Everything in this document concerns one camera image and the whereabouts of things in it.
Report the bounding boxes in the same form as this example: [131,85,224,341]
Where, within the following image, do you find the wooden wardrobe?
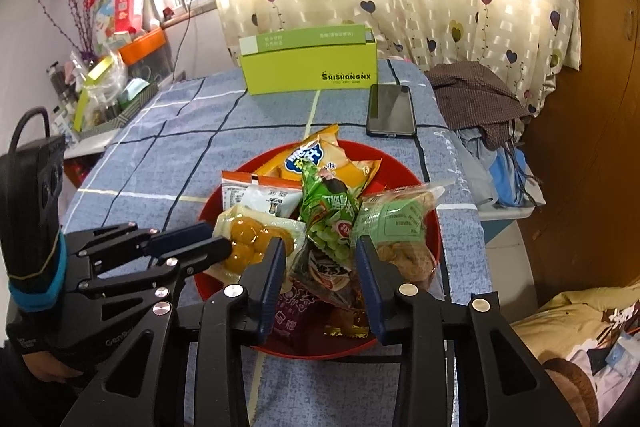
[520,0,640,308]

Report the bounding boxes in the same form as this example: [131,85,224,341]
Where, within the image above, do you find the green pea snack packet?
[299,164,362,260]

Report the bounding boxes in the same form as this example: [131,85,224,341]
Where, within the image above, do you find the red plastic bowl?
[192,142,442,360]

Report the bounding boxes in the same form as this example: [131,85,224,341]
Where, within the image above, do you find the purple snack packet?
[272,284,331,350]

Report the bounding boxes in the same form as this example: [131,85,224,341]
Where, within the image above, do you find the yellow printed bedding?
[510,277,640,413]

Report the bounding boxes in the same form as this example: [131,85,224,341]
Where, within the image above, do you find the person's left hand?
[22,349,83,383]

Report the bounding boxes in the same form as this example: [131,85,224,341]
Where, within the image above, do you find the dark brown snack packet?
[290,242,368,310]

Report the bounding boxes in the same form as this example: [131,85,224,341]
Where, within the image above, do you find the clear snack bag green label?
[350,184,446,300]

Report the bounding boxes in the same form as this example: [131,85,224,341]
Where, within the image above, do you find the orange plastic box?
[117,28,167,66]

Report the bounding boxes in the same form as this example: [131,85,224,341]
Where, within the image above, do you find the yellow ball snack packet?
[212,206,307,283]

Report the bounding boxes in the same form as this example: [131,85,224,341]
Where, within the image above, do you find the teal small box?
[120,78,148,102]

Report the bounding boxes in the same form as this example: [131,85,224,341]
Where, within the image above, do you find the brown checked cloth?
[425,62,533,150]

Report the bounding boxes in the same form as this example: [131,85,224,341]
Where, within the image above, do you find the black charger cable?
[172,0,199,82]

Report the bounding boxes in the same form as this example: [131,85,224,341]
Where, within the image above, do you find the brown plush pillow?
[542,357,601,427]

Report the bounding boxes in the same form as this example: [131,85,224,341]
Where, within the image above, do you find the white and orange snack bag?
[221,170,303,218]

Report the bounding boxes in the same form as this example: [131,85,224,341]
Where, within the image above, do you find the purple flower branches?
[37,0,108,62]

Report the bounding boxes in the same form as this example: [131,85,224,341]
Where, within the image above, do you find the green cardboard box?
[238,27,379,96]

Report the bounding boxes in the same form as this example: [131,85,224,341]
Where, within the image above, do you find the colourful red and white package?
[85,0,147,45]

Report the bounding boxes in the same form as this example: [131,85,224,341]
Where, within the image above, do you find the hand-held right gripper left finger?
[60,237,287,427]

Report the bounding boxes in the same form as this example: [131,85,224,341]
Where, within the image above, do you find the blue checked tablecloth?
[60,59,488,427]

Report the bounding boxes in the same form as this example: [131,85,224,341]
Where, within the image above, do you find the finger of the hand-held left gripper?
[80,238,233,323]
[67,221,213,259]

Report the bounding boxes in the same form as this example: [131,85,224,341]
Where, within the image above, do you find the patterned green tray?
[80,79,161,140]

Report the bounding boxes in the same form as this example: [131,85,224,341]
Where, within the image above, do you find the white and blue stool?
[480,204,531,253]

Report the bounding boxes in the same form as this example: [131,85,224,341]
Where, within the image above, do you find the blue clothes pile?
[457,127,546,208]

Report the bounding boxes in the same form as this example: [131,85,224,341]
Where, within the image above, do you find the black smartphone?
[366,83,418,138]

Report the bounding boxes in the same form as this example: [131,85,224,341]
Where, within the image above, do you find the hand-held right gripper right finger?
[355,236,581,427]

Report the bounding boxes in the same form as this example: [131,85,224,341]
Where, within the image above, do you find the long gold snack packet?
[324,307,373,338]

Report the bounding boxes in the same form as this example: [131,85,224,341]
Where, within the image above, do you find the yellow snack bag blue logo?
[257,124,383,190]

